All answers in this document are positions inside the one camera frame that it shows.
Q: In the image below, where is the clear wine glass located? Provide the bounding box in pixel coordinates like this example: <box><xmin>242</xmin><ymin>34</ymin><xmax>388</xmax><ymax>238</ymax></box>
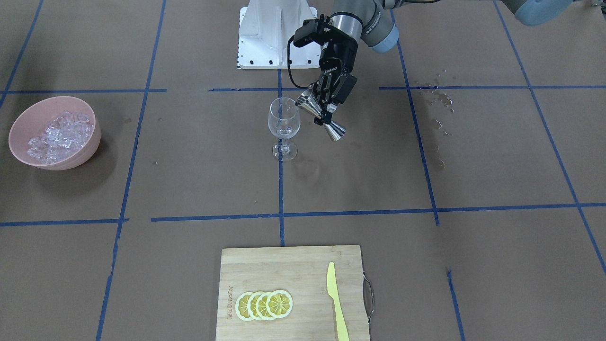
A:
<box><xmin>267</xmin><ymin>97</ymin><xmax>301</xmax><ymax>162</ymax></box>

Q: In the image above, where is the yellow plastic knife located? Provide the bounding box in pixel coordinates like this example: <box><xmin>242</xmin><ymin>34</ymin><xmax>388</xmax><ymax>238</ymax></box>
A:
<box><xmin>326</xmin><ymin>261</ymin><xmax>350</xmax><ymax>341</ymax></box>

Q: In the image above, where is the pink bowl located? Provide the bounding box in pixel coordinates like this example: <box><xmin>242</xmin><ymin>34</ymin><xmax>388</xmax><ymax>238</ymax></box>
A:
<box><xmin>9</xmin><ymin>96</ymin><xmax>100</xmax><ymax>170</ymax></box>

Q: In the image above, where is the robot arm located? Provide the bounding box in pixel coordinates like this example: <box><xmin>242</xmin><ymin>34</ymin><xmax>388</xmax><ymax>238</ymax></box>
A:
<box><xmin>291</xmin><ymin>0</ymin><xmax>406</xmax><ymax>127</ymax></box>

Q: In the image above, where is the wooden cutting board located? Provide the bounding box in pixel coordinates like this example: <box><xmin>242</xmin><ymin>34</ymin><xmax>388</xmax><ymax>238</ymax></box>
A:
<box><xmin>215</xmin><ymin>245</ymin><xmax>370</xmax><ymax>341</ymax></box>

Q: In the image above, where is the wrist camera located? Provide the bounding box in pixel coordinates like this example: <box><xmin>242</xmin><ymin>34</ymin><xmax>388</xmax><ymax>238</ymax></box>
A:
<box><xmin>293</xmin><ymin>19</ymin><xmax>330</xmax><ymax>48</ymax></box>

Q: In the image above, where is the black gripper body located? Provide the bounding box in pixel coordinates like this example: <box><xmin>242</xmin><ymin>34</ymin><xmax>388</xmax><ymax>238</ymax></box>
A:
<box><xmin>318</xmin><ymin>41</ymin><xmax>358</xmax><ymax>105</ymax></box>

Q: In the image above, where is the steel double jigger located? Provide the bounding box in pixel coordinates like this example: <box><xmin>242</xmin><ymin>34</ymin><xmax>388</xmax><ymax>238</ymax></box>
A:
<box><xmin>295</xmin><ymin>89</ymin><xmax>346</xmax><ymax>142</ymax></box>

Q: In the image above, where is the lemon slice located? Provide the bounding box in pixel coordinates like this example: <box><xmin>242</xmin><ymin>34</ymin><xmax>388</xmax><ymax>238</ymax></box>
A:
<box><xmin>247</xmin><ymin>291</ymin><xmax>265</xmax><ymax>320</ymax></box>
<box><xmin>236</xmin><ymin>292</ymin><xmax>254</xmax><ymax>322</ymax></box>
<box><xmin>267</xmin><ymin>289</ymin><xmax>294</xmax><ymax>319</ymax></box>
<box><xmin>256</xmin><ymin>292</ymin><xmax>275</xmax><ymax>320</ymax></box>

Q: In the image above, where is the clear ice cubes pile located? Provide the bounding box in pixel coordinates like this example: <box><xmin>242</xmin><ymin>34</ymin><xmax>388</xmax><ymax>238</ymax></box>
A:
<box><xmin>27</xmin><ymin>110</ymin><xmax>95</xmax><ymax>164</ymax></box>

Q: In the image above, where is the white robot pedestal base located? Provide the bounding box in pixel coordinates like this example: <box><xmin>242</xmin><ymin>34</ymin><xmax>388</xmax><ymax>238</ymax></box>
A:
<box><xmin>237</xmin><ymin>0</ymin><xmax>321</xmax><ymax>69</ymax></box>

